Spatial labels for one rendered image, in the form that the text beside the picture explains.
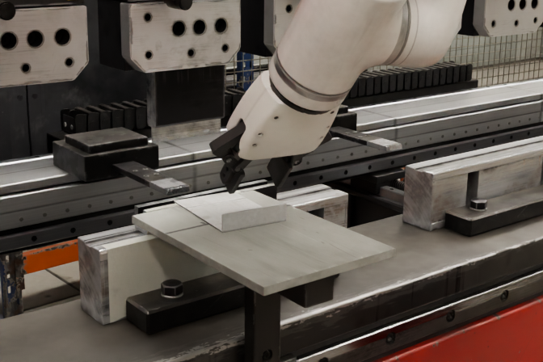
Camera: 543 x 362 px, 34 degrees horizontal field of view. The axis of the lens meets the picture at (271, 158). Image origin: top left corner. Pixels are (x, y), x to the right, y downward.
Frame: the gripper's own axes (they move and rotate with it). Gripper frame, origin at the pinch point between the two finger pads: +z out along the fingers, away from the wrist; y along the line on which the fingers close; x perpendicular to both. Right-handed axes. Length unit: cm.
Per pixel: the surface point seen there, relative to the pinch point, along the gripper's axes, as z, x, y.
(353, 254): -3.3, 14.0, -4.9
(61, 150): 28.5, -25.8, 11.0
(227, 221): 4.0, 3.7, 3.7
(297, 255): -1.5, 12.1, 0.4
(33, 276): 233, -112, -34
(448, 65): 43, -48, -85
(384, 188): 43, -19, -52
